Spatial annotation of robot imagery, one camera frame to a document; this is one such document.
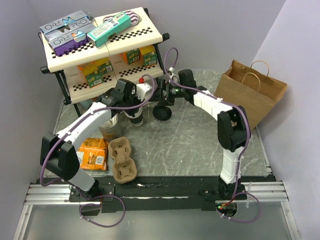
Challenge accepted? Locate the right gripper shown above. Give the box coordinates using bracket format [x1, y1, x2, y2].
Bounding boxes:
[147, 78, 185, 107]

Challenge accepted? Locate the orange green box right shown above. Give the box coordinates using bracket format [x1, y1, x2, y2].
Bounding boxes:
[121, 48, 140, 65]

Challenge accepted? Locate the cream three-tier shelf rack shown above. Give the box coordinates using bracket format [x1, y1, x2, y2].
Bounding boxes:
[38, 7, 170, 106]

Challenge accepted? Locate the black plastic cup lid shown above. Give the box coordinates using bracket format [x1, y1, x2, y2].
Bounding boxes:
[152, 105, 172, 121]

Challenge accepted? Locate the purple RO box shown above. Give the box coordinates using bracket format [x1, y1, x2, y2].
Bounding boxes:
[44, 21, 96, 57]

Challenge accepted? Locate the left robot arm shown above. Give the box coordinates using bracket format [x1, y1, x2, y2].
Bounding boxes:
[40, 78, 153, 201]

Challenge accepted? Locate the cardboard cup carrier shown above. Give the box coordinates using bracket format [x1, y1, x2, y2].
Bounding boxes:
[108, 136, 138, 184]

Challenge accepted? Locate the yellow green snack box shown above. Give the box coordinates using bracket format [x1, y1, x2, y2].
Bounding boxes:
[85, 57, 113, 88]

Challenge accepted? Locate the yellow green box right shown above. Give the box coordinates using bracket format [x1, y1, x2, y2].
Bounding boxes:
[139, 45, 158, 67]

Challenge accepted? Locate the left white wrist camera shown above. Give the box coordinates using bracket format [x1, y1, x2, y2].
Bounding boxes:
[135, 77, 153, 102]

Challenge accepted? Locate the teal carton box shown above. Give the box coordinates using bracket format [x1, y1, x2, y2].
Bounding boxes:
[86, 12, 131, 48]

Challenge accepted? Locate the cup of straws and napkins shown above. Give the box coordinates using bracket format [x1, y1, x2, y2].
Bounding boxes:
[99, 115, 123, 143]

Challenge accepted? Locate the black white paper cup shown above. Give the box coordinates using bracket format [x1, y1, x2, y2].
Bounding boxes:
[124, 107, 144, 127]

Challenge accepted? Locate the brown paper bag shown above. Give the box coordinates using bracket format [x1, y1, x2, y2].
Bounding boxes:
[214, 60, 288, 130]

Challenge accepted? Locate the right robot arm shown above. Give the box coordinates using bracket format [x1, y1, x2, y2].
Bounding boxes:
[159, 67, 251, 199]

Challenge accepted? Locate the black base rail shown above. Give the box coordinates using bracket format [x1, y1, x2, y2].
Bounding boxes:
[24, 174, 288, 214]

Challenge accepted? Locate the purple wavy round pack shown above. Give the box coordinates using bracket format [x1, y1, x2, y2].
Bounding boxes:
[102, 10, 142, 27]

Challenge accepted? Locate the orange snack bag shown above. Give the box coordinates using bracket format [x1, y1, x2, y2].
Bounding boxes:
[76, 138, 108, 171]

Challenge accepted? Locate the silver blue RO box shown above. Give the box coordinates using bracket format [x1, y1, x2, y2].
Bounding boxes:
[39, 10, 94, 34]

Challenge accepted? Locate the orange green snack box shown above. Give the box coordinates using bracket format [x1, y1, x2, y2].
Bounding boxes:
[77, 61, 99, 77]

